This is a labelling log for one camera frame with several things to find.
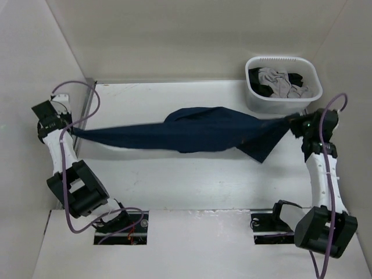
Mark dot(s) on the black crumpled garment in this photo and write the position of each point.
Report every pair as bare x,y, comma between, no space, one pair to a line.
258,84

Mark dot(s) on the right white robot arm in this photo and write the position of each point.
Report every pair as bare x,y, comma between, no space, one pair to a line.
327,227

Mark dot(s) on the grey crumpled garment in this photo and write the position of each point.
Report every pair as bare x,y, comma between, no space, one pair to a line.
279,82

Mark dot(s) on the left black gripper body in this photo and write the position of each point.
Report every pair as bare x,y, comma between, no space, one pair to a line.
67,117

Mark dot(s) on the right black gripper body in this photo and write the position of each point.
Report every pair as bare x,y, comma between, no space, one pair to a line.
301,126

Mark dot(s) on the dark blue denim trousers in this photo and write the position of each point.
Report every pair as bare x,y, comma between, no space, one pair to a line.
199,129

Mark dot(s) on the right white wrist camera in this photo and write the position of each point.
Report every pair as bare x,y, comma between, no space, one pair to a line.
338,112

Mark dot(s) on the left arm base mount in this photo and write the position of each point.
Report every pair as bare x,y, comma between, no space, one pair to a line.
136,235

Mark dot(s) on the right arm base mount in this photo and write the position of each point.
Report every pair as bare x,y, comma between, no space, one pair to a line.
269,231

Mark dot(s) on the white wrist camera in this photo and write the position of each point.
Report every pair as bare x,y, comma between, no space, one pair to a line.
61,103
338,112

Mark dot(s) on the white plastic laundry basket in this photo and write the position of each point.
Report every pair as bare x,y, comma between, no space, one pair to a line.
280,84

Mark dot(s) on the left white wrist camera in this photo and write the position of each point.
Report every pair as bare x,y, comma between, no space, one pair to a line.
61,103

